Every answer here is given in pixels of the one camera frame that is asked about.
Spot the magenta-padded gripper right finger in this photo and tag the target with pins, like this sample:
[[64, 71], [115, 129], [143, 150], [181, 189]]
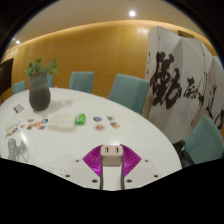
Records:
[[131, 161]]

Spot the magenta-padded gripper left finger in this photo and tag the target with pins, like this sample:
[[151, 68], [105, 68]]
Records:
[[91, 161]]

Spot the small pinkish white charger block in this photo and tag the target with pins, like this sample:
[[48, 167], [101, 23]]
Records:
[[111, 155]]

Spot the small green box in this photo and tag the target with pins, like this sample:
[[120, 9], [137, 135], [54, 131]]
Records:
[[80, 119]]

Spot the flat white box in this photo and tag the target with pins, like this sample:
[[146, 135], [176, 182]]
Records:
[[61, 122]]

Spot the dark square sticker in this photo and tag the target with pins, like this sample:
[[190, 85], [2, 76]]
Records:
[[30, 126]]

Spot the group of teal chairs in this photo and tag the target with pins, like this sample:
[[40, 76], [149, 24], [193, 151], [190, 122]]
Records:
[[128, 90]]

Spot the small orange sticker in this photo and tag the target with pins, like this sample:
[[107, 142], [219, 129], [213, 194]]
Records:
[[22, 126]]

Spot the sheet of colourful stickers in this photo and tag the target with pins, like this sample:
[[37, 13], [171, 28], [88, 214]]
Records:
[[12, 129]]

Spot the potted plant in grey pot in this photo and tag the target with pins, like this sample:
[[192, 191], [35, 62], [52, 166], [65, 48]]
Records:
[[39, 93]]

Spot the small grey flat card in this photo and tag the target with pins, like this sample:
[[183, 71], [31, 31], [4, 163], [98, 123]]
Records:
[[19, 108]]

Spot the white calligraphy folding screen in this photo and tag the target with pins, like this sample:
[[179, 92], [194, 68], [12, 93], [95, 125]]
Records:
[[186, 83]]

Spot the round recessed ceiling light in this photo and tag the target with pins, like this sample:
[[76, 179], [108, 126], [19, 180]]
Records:
[[132, 13], [17, 42]]

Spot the black wall screen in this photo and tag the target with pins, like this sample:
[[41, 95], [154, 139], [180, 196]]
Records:
[[6, 76]]

